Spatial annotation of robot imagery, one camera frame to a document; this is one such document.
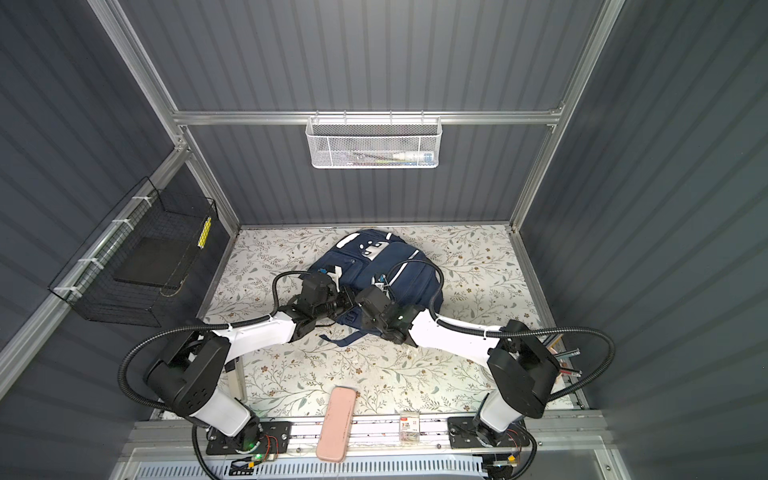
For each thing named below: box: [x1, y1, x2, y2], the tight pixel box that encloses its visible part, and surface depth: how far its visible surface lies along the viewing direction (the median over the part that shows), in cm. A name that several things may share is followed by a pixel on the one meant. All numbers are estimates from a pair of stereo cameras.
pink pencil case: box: [316, 386, 357, 463], surface depth 75 cm
